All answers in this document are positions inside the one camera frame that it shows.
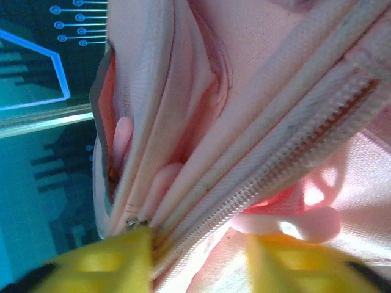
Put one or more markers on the aluminium left table rail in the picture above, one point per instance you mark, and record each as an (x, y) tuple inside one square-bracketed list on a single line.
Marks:
[(46, 123)]

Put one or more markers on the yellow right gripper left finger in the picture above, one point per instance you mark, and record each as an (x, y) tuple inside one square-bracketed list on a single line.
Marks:
[(100, 262)]

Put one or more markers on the pink backpack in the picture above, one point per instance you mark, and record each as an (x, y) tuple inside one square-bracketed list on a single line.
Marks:
[(244, 107)]

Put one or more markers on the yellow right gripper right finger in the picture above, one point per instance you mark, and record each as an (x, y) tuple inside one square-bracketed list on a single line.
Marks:
[(299, 265)]

